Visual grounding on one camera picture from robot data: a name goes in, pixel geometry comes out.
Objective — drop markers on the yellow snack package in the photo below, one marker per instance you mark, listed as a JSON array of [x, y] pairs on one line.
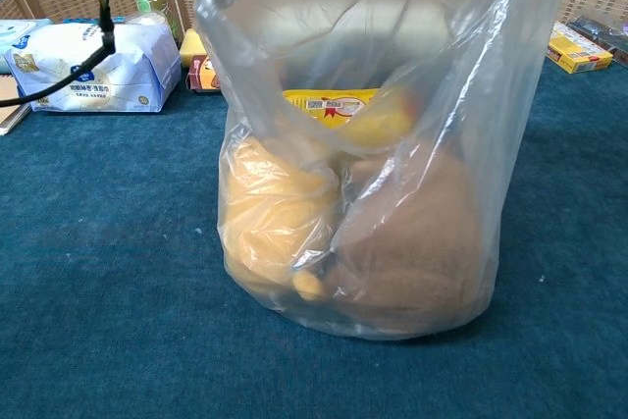
[[343, 110]]

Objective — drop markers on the clear plastic bag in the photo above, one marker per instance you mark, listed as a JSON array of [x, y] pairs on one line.
[[441, 95]]

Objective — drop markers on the orange plush toy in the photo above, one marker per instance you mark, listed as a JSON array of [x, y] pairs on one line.
[[270, 213]]

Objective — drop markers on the brown plush toy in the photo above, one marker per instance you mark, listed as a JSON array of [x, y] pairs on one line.
[[417, 252]]

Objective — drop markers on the yellow sponge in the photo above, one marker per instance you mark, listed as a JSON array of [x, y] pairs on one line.
[[192, 48]]

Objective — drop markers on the green bottle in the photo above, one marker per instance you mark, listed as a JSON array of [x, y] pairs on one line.
[[152, 2]]

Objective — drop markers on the brown panda biscuit box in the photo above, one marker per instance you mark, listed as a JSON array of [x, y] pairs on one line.
[[203, 75]]

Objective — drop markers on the white blue tissue pack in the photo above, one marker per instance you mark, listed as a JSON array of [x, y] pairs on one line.
[[132, 70]]

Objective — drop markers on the blue cookie box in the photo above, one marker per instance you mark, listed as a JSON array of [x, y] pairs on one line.
[[93, 21]]

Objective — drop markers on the light blue wet wipes pack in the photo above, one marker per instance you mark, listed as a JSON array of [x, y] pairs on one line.
[[15, 34]]

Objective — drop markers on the brown spiral notebook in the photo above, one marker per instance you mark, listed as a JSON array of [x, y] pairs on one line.
[[10, 100]]

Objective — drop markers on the blue table cover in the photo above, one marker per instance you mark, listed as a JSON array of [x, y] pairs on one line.
[[122, 267]]

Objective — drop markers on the pale yellow white box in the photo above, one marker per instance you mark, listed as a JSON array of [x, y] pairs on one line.
[[564, 31]]

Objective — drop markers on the dark blister pack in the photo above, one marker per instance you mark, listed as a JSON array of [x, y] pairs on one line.
[[603, 34]]

